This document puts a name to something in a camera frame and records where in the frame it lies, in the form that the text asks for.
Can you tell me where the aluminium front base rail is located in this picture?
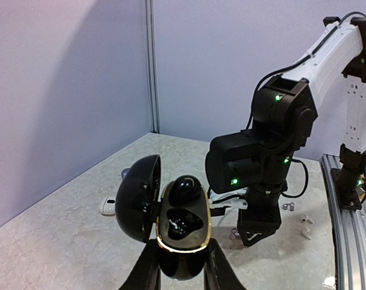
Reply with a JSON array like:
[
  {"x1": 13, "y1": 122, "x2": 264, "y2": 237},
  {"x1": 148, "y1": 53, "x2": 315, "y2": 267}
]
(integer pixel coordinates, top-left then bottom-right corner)
[{"x1": 320, "y1": 154, "x2": 366, "y2": 289}]

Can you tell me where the white earbud left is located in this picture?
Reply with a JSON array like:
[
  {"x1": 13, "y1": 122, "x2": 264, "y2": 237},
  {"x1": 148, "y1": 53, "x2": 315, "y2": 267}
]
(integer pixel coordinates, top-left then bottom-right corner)
[{"x1": 301, "y1": 214, "x2": 314, "y2": 224}]

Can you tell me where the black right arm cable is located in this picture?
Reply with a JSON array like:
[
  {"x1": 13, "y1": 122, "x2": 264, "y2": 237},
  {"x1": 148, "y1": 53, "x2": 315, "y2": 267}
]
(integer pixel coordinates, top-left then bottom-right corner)
[{"x1": 246, "y1": 11, "x2": 366, "y2": 199}]

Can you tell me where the blue-grey earbud charging case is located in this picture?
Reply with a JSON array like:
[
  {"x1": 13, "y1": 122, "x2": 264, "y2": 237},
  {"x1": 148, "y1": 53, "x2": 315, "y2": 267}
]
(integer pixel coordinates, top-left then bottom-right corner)
[{"x1": 121, "y1": 168, "x2": 130, "y2": 179}]

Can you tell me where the white earbud right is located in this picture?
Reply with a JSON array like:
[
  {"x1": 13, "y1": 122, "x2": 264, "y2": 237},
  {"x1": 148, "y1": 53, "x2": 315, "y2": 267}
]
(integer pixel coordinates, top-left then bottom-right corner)
[{"x1": 301, "y1": 227, "x2": 312, "y2": 240}]

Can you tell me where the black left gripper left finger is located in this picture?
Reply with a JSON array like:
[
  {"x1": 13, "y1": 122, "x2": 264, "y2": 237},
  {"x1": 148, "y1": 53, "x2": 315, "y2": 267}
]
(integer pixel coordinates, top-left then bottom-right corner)
[{"x1": 119, "y1": 240, "x2": 161, "y2": 290}]

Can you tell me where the white earbud charging case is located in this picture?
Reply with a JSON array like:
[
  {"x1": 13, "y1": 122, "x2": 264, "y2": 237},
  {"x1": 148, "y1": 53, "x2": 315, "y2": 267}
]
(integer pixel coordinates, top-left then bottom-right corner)
[{"x1": 99, "y1": 196, "x2": 116, "y2": 216}]

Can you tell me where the black gold earbud charging case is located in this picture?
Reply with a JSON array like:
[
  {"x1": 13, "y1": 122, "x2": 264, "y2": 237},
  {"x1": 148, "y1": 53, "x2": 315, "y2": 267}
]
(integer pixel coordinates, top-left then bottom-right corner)
[{"x1": 115, "y1": 155, "x2": 211, "y2": 280}]

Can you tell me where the white earbud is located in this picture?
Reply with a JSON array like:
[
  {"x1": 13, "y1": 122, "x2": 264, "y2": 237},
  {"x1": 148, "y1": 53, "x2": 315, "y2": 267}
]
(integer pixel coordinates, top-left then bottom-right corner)
[
  {"x1": 301, "y1": 214, "x2": 314, "y2": 224},
  {"x1": 301, "y1": 227, "x2": 312, "y2": 240}
]

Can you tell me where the purple earbud right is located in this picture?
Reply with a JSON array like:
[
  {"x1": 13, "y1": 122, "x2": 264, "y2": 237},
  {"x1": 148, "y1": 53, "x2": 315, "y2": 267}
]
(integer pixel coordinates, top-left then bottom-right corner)
[{"x1": 282, "y1": 202, "x2": 295, "y2": 211}]

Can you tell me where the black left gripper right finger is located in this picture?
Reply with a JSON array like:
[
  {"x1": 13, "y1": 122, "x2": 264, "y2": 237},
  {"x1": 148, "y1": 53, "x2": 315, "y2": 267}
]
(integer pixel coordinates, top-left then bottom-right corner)
[{"x1": 204, "y1": 238, "x2": 246, "y2": 290}]

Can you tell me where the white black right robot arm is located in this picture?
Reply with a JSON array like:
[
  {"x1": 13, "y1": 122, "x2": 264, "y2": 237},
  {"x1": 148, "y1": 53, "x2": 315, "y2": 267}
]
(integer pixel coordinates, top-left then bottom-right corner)
[{"x1": 205, "y1": 11, "x2": 366, "y2": 247}]

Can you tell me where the aluminium right corner post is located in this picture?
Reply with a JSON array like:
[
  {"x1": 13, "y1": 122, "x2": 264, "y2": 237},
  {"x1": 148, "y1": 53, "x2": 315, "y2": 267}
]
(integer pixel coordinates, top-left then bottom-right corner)
[{"x1": 144, "y1": 0, "x2": 160, "y2": 134}]

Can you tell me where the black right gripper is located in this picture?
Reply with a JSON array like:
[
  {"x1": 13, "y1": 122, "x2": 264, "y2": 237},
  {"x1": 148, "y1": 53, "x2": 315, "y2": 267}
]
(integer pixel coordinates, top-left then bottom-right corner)
[{"x1": 237, "y1": 187, "x2": 281, "y2": 247}]

